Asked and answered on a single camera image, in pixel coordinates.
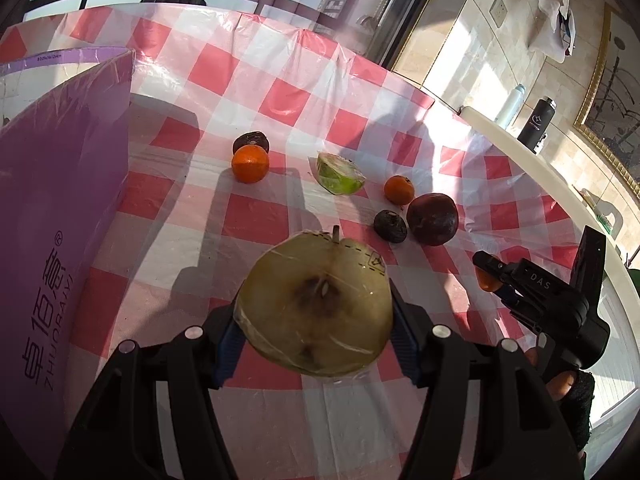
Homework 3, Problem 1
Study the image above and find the small orange tangerine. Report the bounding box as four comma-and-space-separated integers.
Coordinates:
475, 268, 502, 292

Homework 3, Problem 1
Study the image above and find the green apple half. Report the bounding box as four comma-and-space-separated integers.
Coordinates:
234, 228, 393, 377

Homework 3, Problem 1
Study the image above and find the right hand in black glove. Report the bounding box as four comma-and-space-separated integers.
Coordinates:
544, 363, 596, 460

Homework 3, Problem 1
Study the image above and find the large dark red plum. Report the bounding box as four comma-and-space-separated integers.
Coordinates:
407, 193, 459, 246

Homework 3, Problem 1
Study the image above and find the black water bottle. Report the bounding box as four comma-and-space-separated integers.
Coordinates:
518, 96, 556, 152

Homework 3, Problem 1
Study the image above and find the dark wrinkled passionfruit front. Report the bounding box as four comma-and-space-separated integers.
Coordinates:
373, 209, 408, 244

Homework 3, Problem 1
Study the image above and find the white spray bottle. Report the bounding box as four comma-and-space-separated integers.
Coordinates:
495, 84, 526, 129

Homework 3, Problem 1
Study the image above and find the orange tangerine in middle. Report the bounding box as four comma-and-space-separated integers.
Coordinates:
383, 176, 416, 207

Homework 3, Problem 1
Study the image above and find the small green apple piece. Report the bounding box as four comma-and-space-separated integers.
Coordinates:
317, 152, 366, 195

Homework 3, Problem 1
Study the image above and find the orange tangerine near passionfruit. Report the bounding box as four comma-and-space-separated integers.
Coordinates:
231, 144, 270, 184

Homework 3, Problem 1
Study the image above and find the white hanging bag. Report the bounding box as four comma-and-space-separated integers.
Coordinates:
529, 0, 577, 64

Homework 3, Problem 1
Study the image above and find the dark passionfruit at back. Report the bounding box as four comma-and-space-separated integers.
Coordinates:
232, 130, 270, 154

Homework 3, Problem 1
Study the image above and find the red white checkered tablecloth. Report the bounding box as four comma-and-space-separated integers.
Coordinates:
1, 3, 579, 479

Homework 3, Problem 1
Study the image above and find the purple cardboard box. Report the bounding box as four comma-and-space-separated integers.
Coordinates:
1, 47, 134, 476

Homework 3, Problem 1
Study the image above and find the gold picture frame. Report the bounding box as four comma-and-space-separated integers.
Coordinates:
574, 3, 640, 197

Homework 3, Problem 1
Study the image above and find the white wall socket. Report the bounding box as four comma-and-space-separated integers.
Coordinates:
489, 0, 508, 28

